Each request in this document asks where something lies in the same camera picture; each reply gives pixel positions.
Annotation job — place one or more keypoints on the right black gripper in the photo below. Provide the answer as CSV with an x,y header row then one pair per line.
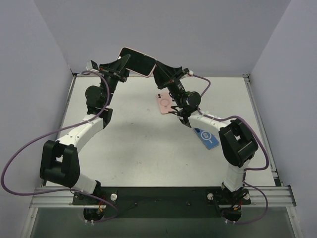
x,y
172,78

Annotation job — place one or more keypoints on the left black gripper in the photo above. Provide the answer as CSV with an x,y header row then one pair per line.
x,y
113,73

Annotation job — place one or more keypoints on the pink phone case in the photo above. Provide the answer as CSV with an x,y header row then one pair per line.
x,y
165,103
136,73

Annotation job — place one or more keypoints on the black smartphone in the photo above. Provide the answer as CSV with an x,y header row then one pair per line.
x,y
138,60

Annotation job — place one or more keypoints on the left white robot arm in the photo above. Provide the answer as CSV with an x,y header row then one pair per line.
x,y
60,158

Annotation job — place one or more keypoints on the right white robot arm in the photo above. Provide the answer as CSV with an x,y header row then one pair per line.
x,y
237,141

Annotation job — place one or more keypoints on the pink phone case on table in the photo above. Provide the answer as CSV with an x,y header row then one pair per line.
x,y
165,103

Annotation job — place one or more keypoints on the blue phone case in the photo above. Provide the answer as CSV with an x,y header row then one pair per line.
x,y
208,139

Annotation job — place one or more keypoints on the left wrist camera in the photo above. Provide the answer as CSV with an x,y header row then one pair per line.
x,y
91,66

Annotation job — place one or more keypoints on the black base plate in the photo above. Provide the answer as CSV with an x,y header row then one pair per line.
x,y
164,210

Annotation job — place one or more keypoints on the aluminium frame rail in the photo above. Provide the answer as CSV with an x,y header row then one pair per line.
x,y
274,196

